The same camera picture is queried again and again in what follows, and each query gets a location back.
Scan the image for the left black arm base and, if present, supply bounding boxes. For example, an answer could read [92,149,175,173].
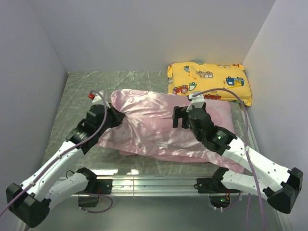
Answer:
[77,179,114,214]

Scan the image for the pink pillowcase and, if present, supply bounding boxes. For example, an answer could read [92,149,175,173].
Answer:
[97,89,244,173]

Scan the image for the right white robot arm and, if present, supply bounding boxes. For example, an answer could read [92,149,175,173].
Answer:
[172,106,303,214]

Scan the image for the yellow cartoon print pillow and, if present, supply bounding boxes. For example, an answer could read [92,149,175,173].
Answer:
[167,62,252,106]

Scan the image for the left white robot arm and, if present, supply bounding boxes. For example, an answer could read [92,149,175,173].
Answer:
[6,103,125,228]

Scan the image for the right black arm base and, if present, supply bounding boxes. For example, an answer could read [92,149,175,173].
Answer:
[193,178,241,212]

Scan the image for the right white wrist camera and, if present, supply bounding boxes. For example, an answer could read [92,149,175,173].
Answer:
[187,91,205,112]

